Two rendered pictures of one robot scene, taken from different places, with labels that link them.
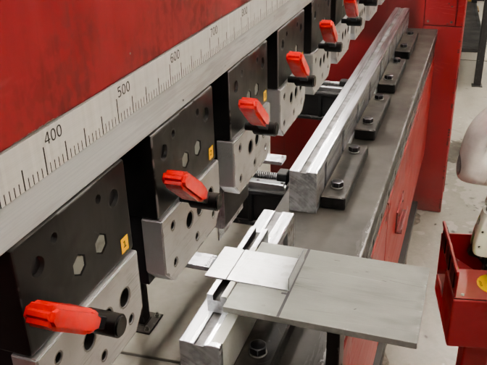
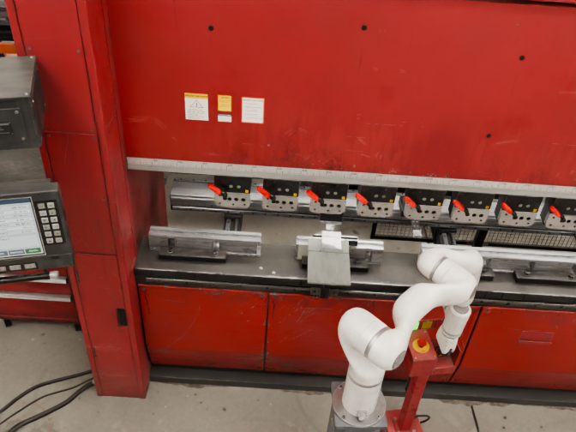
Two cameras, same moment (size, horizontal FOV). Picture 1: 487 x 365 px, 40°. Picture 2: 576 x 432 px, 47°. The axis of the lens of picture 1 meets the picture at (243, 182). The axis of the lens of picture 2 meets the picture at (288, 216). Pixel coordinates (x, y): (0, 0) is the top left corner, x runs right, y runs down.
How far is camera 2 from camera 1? 2.43 m
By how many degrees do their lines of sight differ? 58
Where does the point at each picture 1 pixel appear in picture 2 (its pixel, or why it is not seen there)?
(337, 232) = (405, 275)
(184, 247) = (273, 206)
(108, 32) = (251, 157)
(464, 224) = not seen: outside the picture
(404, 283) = (338, 278)
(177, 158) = (274, 187)
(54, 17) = (235, 151)
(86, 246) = (233, 184)
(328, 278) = (333, 260)
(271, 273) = (329, 245)
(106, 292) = (237, 195)
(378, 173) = not seen: hidden behind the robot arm
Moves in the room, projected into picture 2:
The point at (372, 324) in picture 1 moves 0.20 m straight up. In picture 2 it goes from (312, 272) to (316, 237)
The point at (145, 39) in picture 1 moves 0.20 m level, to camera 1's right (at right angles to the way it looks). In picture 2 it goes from (266, 162) to (281, 193)
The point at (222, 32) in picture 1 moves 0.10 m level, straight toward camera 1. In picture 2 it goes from (310, 172) to (287, 176)
